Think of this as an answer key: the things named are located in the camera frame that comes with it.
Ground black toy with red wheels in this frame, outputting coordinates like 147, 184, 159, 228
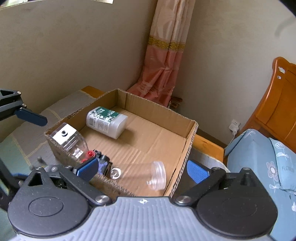
79, 150, 113, 176

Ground clear plastic jar black knob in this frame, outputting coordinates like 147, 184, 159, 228
50, 123, 88, 161

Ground clear round plastic jar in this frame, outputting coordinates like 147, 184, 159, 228
110, 161, 167, 191

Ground medical cotton swab jar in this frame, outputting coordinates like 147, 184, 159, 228
86, 106, 128, 139

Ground brown cardboard box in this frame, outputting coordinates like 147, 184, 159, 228
45, 89, 198, 199

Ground items behind curtain on floor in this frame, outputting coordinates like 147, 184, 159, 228
168, 96, 183, 110

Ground blue floral pillow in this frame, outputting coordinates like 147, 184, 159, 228
270, 138, 296, 192

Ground orange wooden headboard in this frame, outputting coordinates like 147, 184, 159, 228
238, 57, 296, 151

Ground pink gold-banded curtain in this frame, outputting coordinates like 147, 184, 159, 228
128, 0, 195, 106

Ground white wall charger plug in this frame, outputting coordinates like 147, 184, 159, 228
229, 120, 241, 136

